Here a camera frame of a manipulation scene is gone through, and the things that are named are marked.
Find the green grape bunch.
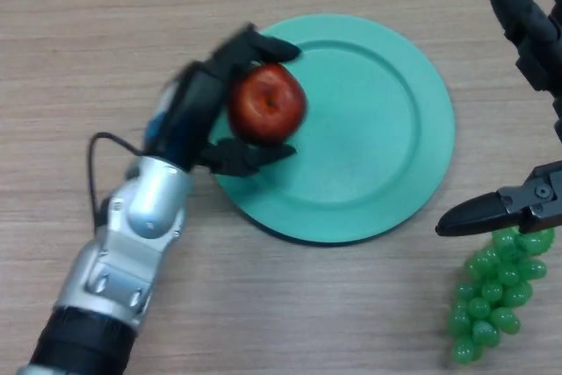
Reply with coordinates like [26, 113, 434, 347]
[447, 227, 555, 367]

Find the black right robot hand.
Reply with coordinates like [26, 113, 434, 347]
[435, 0, 562, 238]

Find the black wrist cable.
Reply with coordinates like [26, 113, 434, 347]
[87, 132, 148, 232]

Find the green round plate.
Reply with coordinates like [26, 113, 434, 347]
[209, 14, 456, 247]

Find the red apple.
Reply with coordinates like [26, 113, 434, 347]
[227, 62, 307, 145]

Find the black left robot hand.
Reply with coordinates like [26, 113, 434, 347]
[140, 22, 304, 177]

